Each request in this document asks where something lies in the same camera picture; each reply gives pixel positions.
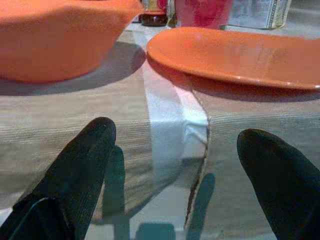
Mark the orange plate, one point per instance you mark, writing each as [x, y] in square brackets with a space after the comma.
[225, 55]

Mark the red instant noodle cup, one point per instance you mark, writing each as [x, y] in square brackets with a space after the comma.
[205, 12]

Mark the dark jar with red lid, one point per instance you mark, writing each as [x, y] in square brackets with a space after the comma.
[152, 21]

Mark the white patterned cloth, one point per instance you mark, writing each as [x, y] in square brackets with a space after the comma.
[165, 112]

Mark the beige woven placemat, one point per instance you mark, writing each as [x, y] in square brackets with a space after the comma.
[62, 107]
[262, 112]

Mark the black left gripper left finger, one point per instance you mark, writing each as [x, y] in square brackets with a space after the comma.
[75, 162]

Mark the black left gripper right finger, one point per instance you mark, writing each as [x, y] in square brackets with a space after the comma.
[282, 180]

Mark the orange bowl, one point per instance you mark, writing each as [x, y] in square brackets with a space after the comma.
[50, 37]

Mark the cream printed food pack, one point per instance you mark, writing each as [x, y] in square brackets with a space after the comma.
[255, 12]

